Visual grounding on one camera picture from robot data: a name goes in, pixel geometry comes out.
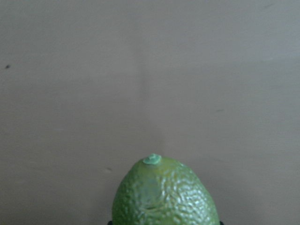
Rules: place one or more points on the green lime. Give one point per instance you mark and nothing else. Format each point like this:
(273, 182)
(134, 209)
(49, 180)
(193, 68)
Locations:
(162, 191)

